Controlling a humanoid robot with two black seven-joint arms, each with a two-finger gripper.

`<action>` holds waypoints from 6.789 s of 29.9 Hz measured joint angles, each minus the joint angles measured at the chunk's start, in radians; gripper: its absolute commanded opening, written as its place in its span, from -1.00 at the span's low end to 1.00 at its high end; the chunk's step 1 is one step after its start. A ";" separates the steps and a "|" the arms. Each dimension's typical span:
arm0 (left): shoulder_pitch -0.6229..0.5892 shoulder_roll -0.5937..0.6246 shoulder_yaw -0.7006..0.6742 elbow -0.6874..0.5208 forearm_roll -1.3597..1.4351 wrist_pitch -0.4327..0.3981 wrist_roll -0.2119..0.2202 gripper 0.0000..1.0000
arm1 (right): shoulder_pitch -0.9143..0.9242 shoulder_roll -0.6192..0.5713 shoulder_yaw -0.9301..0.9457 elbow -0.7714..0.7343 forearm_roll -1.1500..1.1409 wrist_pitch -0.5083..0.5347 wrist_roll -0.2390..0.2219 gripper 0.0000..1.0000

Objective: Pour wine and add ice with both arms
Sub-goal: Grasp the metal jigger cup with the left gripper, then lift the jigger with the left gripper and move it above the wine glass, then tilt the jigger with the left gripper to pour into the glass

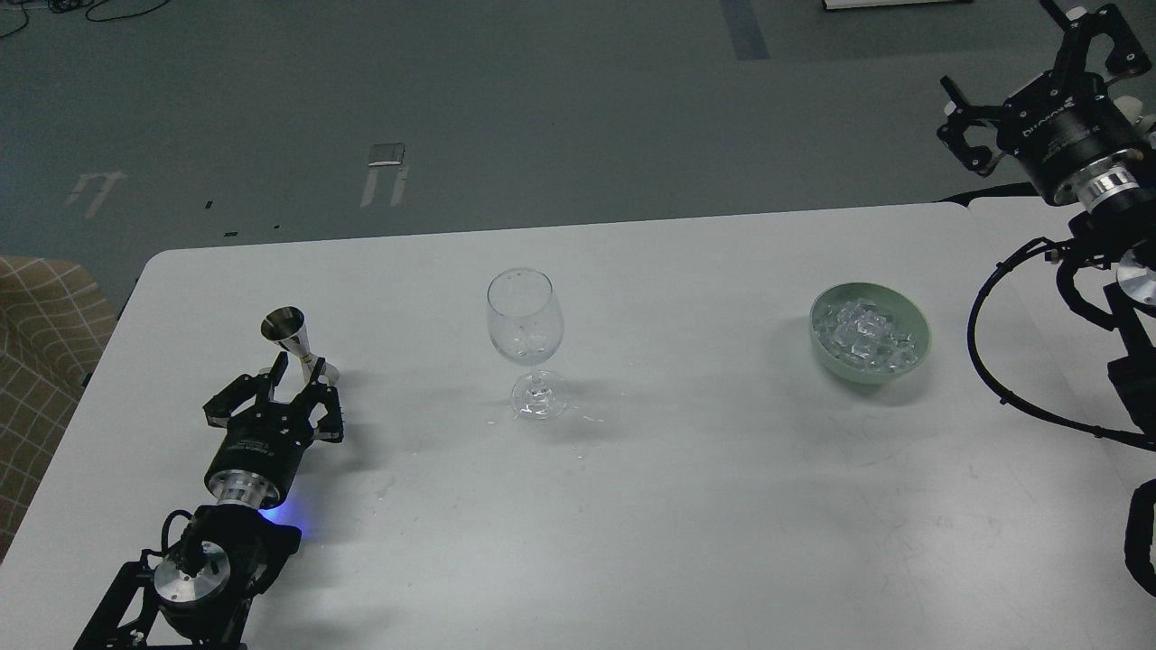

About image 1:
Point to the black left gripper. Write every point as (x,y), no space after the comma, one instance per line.
(265,441)

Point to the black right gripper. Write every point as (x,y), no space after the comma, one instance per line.
(1070,131)

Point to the steel double jigger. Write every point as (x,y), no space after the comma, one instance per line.
(286,328)

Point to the green bowl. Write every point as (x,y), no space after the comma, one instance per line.
(907,310)

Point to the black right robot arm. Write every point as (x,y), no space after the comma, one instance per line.
(1104,271)

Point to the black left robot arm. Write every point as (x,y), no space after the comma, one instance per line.
(203,584)

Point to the clear wine glass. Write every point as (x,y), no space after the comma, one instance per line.
(526,326)

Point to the clear ice cubes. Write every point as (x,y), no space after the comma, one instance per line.
(867,338)

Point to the metal floor plate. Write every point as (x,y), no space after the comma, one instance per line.
(386,154)

